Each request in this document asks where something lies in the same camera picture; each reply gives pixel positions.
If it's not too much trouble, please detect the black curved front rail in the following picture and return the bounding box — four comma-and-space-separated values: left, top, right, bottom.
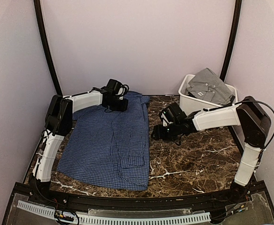
29, 187, 248, 212

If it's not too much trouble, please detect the white slotted cable duct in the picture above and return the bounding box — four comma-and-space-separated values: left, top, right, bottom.
17, 200, 211, 225

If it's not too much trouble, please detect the white plastic bin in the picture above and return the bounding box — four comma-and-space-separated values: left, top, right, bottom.
178, 74, 239, 128

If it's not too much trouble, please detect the blue checked long sleeve shirt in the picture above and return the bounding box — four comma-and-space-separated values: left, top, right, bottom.
57, 91, 150, 191

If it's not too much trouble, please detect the left black frame post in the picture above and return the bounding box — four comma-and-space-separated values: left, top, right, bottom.
33, 0, 63, 96

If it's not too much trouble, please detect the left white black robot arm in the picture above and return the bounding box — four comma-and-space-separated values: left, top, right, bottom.
32, 79, 129, 183

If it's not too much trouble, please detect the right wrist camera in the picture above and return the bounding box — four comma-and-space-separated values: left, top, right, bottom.
159, 110, 173, 127

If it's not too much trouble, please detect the black frame post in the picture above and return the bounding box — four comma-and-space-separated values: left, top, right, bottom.
220, 0, 242, 82
33, 0, 63, 96

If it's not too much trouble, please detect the clear acrylic plate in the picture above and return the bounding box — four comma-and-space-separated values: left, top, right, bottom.
88, 208, 192, 218

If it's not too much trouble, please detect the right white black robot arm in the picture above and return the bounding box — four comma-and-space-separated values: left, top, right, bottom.
151, 96, 273, 203

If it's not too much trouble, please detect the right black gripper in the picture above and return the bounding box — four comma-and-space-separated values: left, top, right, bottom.
151, 121, 181, 141

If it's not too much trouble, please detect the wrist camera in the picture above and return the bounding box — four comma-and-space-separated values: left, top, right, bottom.
116, 84, 129, 100
159, 110, 173, 127

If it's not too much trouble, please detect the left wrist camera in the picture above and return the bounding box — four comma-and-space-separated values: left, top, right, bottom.
116, 84, 129, 100

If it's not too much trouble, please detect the right black frame post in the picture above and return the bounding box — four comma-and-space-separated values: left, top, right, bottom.
220, 0, 242, 82

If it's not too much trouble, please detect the grey folded shirt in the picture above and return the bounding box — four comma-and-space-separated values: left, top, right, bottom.
185, 68, 236, 105

